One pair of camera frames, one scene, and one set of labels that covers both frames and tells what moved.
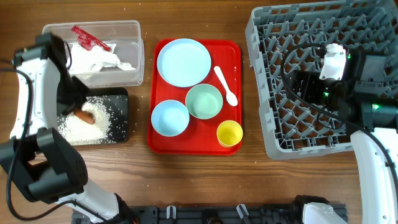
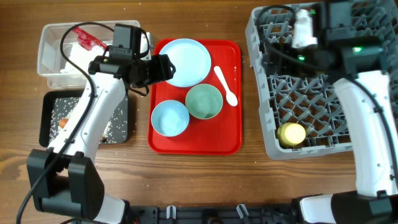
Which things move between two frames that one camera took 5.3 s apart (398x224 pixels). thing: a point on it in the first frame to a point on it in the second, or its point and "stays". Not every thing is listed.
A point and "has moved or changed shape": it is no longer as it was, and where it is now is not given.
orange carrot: (84, 116) has moved or changed shape
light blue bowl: (170, 117) stays
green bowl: (204, 101) stays
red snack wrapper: (87, 40) stays
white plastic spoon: (231, 98) stays
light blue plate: (183, 62) stays
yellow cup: (229, 134) to (291, 134)
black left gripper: (66, 104) to (162, 70)
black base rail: (208, 214) stays
